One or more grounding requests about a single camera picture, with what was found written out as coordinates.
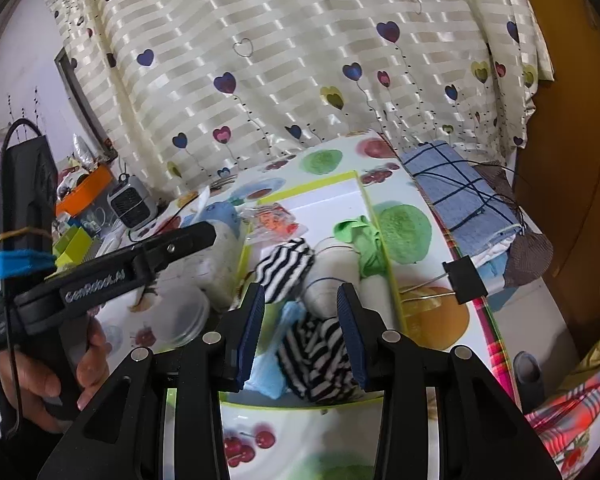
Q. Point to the clear bag with orange contents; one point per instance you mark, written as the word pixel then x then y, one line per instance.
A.
pixel 275 220

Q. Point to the person's left hand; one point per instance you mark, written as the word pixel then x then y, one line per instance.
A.
pixel 92 360

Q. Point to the grey fan heater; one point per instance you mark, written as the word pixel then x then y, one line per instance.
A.
pixel 130 202

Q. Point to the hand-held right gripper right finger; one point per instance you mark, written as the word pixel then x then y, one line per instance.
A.
pixel 351 335

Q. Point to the green cardboard box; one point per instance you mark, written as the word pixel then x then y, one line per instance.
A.
pixel 75 245

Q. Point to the wooden cabinet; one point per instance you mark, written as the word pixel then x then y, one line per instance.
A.
pixel 575 160

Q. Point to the lime green cloth bundle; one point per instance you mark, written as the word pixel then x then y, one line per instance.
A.
pixel 360 245

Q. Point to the yellow cloth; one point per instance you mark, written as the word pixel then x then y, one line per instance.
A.
pixel 597 355

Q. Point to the red plaid blanket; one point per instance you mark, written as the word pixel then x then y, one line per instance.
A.
pixel 580 415

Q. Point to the blue plaid folded cloth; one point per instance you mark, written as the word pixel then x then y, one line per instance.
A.
pixel 455 190

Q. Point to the orange lidded storage bin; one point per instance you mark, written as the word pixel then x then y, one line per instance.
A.
pixel 82 190

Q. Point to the brown cloth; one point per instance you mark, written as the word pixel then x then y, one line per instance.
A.
pixel 530 255

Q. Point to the clear plastic jar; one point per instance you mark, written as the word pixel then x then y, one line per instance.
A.
pixel 180 317

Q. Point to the black binder clip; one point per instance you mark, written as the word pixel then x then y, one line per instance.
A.
pixel 465 272

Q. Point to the grey slipper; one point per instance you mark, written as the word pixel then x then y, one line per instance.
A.
pixel 528 375

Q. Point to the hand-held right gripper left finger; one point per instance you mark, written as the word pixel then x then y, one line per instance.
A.
pixel 250 332

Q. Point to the fruit print tablecloth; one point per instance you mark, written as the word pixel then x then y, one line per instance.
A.
pixel 415 235

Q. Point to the heart print striped curtain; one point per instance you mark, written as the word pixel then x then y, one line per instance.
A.
pixel 305 35

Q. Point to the light blue terry cloth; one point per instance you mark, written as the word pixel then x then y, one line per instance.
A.
pixel 270 375

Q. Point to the black white striped sock ball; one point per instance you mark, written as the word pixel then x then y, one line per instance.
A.
pixel 285 267
pixel 325 360

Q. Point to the white cloth roll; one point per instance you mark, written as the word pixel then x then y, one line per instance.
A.
pixel 325 285

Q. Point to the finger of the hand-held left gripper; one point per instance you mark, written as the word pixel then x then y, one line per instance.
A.
pixel 180 245

